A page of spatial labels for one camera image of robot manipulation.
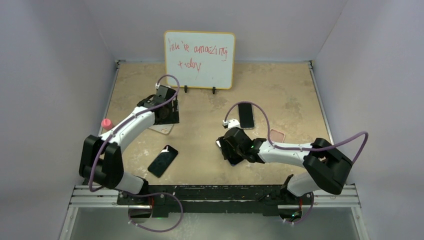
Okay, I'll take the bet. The clear grey phone case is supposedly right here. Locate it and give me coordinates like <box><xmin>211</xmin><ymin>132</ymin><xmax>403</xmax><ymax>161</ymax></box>
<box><xmin>149</xmin><ymin>124</ymin><xmax>174</xmax><ymax>135</ymax></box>

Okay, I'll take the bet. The black phone with case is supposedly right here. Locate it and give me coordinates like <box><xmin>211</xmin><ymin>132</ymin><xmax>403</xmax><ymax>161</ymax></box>
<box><xmin>237</xmin><ymin>103</ymin><xmax>255</xmax><ymax>129</ymax></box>

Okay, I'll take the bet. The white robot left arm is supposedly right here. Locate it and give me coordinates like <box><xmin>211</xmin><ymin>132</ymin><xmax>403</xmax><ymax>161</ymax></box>
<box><xmin>78</xmin><ymin>85</ymin><xmax>179</xmax><ymax>205</ymax></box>

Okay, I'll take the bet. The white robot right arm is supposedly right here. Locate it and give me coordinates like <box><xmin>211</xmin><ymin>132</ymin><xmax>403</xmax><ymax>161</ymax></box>
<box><xmin>216</xmin><ymin>127</ymin><xmax>353</xmax><ymax>204</ymax></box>

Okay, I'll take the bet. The pink phone case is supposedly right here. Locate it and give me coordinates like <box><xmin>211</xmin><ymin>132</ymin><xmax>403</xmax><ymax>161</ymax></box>
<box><xmin>269</xmin><ymin>128</ymin><xmax>286</xmax><ymax>143</ymax></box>

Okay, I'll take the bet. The yellow framed whiteboard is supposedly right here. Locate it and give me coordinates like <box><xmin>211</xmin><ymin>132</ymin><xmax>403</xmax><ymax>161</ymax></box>
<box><xmin>163</xmin><ymin>30</ymin><xmax>236</xmax><ymax>90</ymax></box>

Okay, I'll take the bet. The pink capped small bottle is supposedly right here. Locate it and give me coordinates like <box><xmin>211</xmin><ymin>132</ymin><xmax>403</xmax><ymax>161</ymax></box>
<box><xmin>100</xmin><ymin>118</ymin><xmax>115</xmax><ymax>131</ymax></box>

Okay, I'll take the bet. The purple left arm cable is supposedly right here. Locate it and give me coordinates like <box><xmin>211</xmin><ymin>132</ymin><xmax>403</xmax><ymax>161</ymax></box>
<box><xmin>87</xmin><ymin>74</ymin><xmax>181</xmax><ymax>194</ymax></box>

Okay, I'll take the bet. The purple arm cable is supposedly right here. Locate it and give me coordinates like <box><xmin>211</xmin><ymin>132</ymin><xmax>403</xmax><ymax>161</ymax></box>
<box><xmin>223</xmin><ymin>101</ymin><xmax>369</xmax><ymax>165</ymax></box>
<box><xmin>87</xmin><ymin>74</ymin><xmax>181</xmax><ymax>194</ymax></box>

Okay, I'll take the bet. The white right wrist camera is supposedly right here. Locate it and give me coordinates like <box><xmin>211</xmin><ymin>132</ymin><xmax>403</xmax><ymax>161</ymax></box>
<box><xmin>222</xmin><ymin>118</ymin><xmax>240</xmax><ymax>129</ymax></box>

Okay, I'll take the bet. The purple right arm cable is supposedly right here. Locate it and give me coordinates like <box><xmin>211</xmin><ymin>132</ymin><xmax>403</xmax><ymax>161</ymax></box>
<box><xmin>223</xmin><ymin>101</ymin><xmax>369</xmax><ymax>165</ymax></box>

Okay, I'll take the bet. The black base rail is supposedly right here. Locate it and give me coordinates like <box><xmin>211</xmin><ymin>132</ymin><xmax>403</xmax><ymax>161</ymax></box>
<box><xmin>117</xmin><ymin>184</ymin><xmax>312</xmax><ymax>219</ymax></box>

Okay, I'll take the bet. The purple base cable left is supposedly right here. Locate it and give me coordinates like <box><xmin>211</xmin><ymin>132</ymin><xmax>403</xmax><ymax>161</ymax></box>
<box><xmin>127</xmin><ymin>193</ymin><xmax>185</xmax><ymax>234</ymax></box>

